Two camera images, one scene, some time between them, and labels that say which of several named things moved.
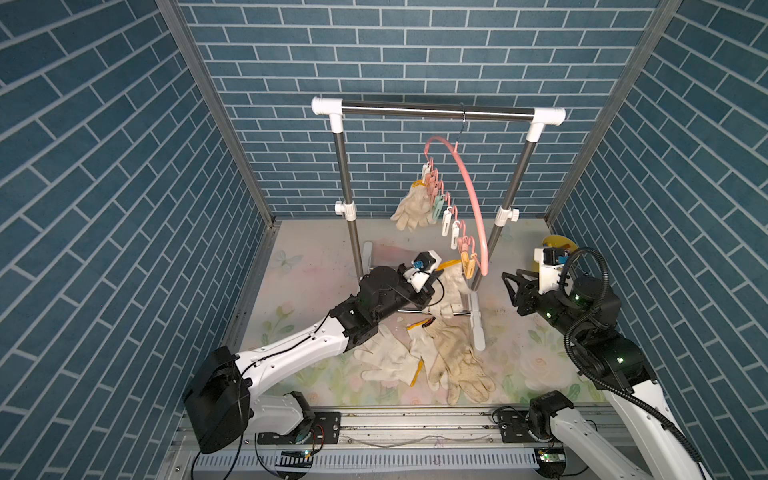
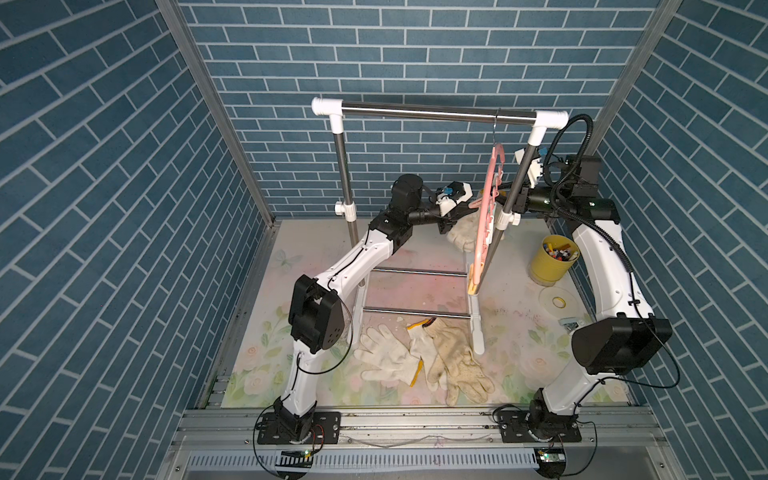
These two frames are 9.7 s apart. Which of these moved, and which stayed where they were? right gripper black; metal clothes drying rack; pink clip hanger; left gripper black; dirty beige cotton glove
Moved: left gripper black; right gripper black; pink clip hanger
Stayed: metal clothes drying rack; dirty beige cotton glove
